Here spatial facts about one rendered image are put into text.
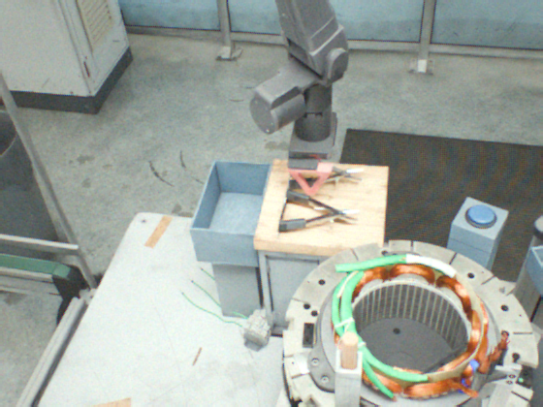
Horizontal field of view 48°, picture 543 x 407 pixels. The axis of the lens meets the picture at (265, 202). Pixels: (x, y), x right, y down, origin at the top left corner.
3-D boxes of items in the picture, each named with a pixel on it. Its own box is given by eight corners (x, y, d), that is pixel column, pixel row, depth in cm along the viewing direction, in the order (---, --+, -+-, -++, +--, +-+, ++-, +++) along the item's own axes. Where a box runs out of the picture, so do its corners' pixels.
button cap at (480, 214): (488, 229, 99) (490, 225, 98) (463, 220, 100) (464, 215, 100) (496, 213, 101) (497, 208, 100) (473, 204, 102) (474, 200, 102)
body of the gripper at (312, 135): (288, 159, 95) (286, 121, 90) (297, 118, 102) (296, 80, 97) (331, 162, 94) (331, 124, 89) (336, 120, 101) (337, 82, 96)
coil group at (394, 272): (388, 287, 84) (390, 268, 81) (388, 276, 85) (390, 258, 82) (433, 290, 83) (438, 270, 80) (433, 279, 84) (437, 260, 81)
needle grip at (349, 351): (345, 374, 68) (346, 347, 64) (338, 361, 69) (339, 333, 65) (358, 369, 69) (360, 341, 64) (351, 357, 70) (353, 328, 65)
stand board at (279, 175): (254, 249, 98) (253, 239, 97) (274, 169, 111) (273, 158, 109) (381, 262, 95) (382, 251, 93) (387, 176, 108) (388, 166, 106)
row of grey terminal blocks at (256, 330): (261, 354, 115) (259, 342, 112) (239, 344, 117) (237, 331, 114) (286, 313, 120) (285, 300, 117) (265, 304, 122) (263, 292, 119)
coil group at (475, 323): (463, 361, 76) (469, 343, 73) (460, 319, 80) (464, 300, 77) (479, 362, 75) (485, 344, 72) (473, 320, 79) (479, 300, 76)
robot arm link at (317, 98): (340, 68, 88) (313, 52, 91) (304, 88, 85) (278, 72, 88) (339, 107, 93) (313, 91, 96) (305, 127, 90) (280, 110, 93)
